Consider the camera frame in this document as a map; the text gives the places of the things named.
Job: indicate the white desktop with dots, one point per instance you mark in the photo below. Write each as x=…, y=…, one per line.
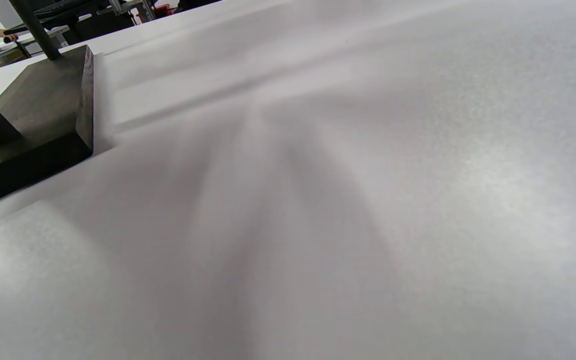
x=368, y=200

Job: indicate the wooden desktop rack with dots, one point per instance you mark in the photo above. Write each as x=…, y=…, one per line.
x=43, y=100

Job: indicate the black workbench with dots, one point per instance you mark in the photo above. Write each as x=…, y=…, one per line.
x=98, y=27

